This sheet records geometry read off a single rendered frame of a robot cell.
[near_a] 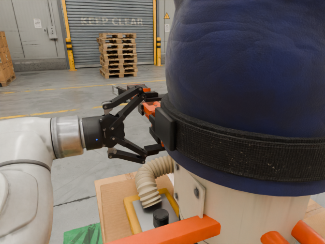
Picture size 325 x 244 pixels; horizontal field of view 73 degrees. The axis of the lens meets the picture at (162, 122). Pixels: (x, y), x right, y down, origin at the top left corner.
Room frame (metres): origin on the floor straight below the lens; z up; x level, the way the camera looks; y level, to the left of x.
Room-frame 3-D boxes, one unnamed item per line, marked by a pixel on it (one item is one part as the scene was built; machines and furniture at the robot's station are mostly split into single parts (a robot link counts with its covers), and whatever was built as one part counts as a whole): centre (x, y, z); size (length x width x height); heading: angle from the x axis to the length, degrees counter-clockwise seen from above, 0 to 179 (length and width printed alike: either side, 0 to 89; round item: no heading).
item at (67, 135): (0.44, 0.20, 1.10); 0.09 x 0.06 x 0.09; 20
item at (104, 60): (7.50, 1.50, 0.65); 1.29 x 1.10 x 1.31; 22
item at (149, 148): (0.51, 0.01, 1.03); 0.07 x 0.03 x 0.01; 110
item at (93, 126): (0.46, 0.14, 1.10); 0.09 x 0.07 x 0.08; 110
